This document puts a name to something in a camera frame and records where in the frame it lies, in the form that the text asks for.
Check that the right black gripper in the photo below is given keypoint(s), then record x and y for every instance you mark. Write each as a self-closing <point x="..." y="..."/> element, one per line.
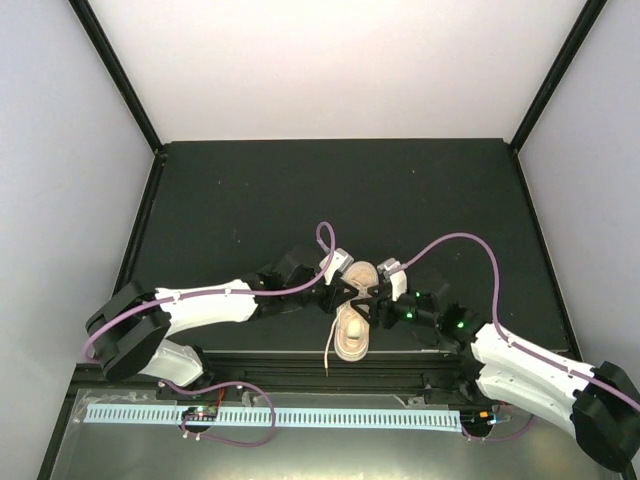
<point x="376" y="307"/>

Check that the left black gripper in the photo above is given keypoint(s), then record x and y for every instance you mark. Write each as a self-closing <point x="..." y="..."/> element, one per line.
<point x="337" y="296"/>

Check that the white shoelace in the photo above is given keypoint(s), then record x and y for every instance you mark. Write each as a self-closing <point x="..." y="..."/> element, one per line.
<point x="348" y="337"/>

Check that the beige knit sneaker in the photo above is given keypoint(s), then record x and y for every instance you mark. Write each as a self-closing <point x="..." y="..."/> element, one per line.
<point x="361" y="274"/>

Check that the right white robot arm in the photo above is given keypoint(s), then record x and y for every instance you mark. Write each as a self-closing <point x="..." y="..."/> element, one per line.
<point x="598" y="406"/>

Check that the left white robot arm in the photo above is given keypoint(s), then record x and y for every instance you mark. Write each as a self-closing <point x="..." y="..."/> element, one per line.
<point x="131" y="334"/>

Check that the right small circuit board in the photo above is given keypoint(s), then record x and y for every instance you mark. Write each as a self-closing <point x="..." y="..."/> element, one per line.
<point x="484" y="418"/>

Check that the small circuit board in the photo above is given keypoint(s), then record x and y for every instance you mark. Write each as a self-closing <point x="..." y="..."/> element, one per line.
<point x="200" y="413"/>
<point x="484" y="418"/>

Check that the left small circuit board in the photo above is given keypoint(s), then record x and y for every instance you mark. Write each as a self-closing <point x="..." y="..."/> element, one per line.
<point x="200" y="413"/>

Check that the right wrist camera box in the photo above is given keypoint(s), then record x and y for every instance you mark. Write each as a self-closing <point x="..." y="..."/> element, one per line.
<point x="393" y="272"/>

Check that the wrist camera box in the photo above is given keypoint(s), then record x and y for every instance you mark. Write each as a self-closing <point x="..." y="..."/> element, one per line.
<point x="336" y="261"/>
<point x="393" y="272"/>

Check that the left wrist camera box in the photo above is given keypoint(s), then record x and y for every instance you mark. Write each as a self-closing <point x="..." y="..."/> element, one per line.
<point x="336" y="261"/>

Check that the black aluminium front rail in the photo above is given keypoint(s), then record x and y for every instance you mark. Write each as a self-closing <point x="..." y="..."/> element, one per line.
<point x="437" y="377"/>

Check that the light blue slotted cable duct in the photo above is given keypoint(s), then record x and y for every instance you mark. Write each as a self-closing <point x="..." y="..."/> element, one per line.
<point x="280" y="417"/>

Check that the right black frame post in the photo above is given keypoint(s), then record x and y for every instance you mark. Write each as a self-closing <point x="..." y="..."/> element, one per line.
<point x="580" y="30"/>

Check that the black frame post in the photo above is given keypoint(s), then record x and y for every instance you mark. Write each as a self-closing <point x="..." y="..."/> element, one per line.
<point x="580" y="30"/>
<point x="96" y="34"/>

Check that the left black frame post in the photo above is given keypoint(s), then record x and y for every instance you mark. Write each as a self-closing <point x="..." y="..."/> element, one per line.
<point x="96" y="34"/>

